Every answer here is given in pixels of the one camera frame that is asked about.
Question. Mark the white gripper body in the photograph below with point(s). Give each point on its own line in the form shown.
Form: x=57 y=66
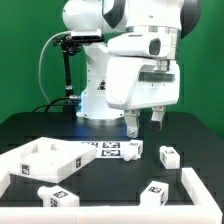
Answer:
x=136 y=83

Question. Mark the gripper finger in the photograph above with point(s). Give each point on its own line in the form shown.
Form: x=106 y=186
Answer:
x=156 y=121
x=132 y=122

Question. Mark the white square tabletop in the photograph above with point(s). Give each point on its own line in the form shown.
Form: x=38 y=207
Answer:
x=47 y=159

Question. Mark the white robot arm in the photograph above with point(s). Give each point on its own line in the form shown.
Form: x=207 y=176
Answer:
x=114 y=18

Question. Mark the white marker sheet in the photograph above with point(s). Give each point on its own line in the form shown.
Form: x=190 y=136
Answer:
x=109 y=149

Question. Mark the white U-shaped fence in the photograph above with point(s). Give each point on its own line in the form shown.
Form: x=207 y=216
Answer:
x=203 y=211

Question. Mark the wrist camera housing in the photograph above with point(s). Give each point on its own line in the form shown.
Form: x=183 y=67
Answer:
x=147 y=45

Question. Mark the camera on stand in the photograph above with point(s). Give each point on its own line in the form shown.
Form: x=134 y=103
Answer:
x=87 y=36

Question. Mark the black camera stand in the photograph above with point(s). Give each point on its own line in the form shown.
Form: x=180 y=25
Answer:
x=69 y=48

